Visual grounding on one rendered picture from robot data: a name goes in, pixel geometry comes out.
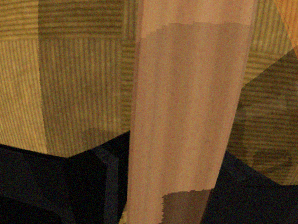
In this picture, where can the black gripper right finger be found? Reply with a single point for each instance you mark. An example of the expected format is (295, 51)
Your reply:
(244, 196)

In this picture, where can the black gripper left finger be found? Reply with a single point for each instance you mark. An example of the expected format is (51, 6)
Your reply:
(88, 188)

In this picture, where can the wooden board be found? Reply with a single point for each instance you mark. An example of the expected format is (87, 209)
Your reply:
(189, 63)

